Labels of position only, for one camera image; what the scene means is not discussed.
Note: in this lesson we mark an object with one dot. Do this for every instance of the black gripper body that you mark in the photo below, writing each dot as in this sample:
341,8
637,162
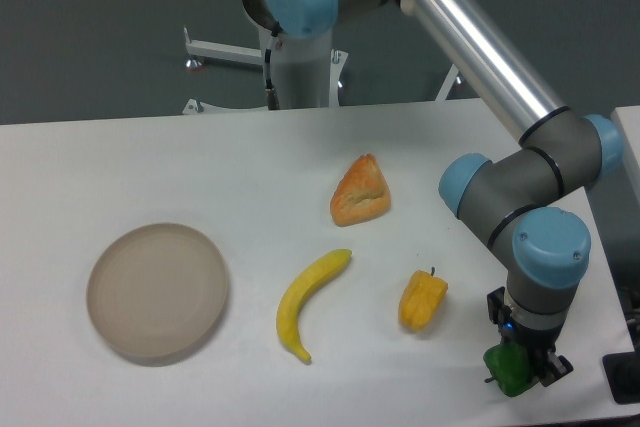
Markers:
535,332

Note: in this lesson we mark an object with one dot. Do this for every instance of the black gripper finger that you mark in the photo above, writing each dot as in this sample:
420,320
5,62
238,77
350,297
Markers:
547,367

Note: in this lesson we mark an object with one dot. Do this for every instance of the green pepper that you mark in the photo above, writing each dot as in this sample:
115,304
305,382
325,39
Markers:
508,365

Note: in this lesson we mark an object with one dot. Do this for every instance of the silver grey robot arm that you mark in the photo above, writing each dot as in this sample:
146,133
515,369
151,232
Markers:
508,205

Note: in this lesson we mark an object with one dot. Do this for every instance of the yellow pepper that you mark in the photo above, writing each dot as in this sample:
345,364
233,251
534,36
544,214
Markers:
421,299

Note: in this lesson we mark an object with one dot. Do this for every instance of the beige round plate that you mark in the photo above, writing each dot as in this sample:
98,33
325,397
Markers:
156,294

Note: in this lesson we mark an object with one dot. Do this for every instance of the black device at edge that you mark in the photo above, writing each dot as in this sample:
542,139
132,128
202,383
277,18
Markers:
622,373

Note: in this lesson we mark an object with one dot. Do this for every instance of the orange triangular pastry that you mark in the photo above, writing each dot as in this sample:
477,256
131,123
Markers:
362,194

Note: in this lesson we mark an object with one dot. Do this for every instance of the yellow banana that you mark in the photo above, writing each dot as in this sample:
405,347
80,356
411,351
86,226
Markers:
313,278

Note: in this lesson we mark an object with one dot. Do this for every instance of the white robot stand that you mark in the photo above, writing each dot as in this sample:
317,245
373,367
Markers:
296,73

